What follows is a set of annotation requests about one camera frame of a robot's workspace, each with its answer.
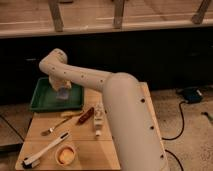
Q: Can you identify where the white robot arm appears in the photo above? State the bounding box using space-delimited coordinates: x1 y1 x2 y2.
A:
39 49 170 171

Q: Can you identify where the green plastic tray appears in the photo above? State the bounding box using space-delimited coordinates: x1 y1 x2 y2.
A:
30 77 84 112

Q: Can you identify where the metal fork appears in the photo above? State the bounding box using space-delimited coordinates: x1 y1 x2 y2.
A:
41 117 71 136

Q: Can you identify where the white tube bottle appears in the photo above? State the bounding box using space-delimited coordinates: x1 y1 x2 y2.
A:
93 103 104 136

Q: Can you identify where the small orange bowl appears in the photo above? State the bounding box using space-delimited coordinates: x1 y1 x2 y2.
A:
55 144 76 166

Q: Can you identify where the wooden chair leg left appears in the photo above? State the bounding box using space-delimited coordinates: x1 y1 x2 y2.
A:
48 0 63 32

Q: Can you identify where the wooden chair leg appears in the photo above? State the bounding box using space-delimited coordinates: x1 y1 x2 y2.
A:
113 0 125 29
48 0 63 32
191 0 212 25

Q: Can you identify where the wooden chair leg middle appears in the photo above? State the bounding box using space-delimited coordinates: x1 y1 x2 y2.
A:
113 0 125 29

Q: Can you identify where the blue power adapter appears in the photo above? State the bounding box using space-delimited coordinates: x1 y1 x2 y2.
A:
181 88 203 104

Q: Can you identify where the wooden chair leg right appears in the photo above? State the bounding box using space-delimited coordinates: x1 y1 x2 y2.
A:
191 0 212 25

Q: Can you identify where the black cable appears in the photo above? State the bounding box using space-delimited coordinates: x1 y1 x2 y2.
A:
161 99 186 171

